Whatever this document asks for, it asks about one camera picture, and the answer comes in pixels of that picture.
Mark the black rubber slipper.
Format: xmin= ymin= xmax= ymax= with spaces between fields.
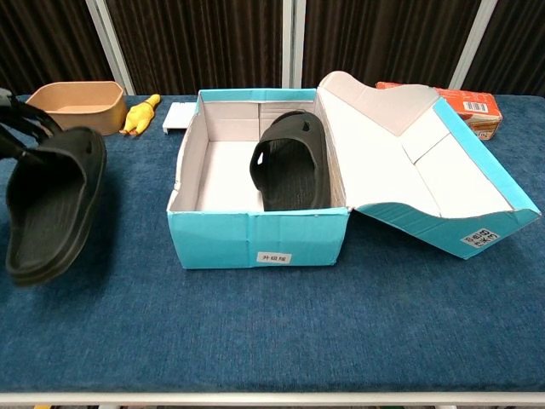
xmin=248 ymin=110 xmax=332 ymax=212
xmin=4 ymin=126 xmax=107 ymax=287

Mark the silver aluminium partition post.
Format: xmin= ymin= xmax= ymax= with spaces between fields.
xmin=280 ymin=0 xmax=306 ymax=90
xmin=84 ymin=0 xmax=136 ymax=95
xmin=449 ymin=0 xmax=499 ymax=90

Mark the dark brown pleated curtain panel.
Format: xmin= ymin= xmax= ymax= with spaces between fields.
xmin=301 ymin=0 xmax=482 ymax=89
xmin=462 ymin=0 xmax=545 ymax=97
xmin=0 ymin=0 xmax=114 ymax=97
xmin=105 ymin=0 xmax=285 ymax=95

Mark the dark blue table mat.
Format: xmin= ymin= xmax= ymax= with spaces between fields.
xmin=0 ymin=93 xmax=545 ymax=395

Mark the orange cardboard box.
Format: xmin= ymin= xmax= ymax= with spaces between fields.
xmin=376 ymin=81 xmax=502 ymax=141

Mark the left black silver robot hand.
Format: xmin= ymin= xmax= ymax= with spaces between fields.
xmin=0 ymin=87 xmax=57 ymax=165

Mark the brown paper bowl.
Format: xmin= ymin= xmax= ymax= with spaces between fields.
xmin=26 ymin=80 xmax=128 ymax=136

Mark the white plastic box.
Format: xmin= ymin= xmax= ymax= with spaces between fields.
xmin=161 ymin=101 xmax=199 ymax=134

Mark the yellow rubber chicken toy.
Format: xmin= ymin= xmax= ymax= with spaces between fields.
xmin=118 ymin=94 xmax=162 ymax=136

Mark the light blue cardboard shoe box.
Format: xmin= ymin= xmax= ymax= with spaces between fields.
xmin=165 ymin=71 xmax=541 ymax=270

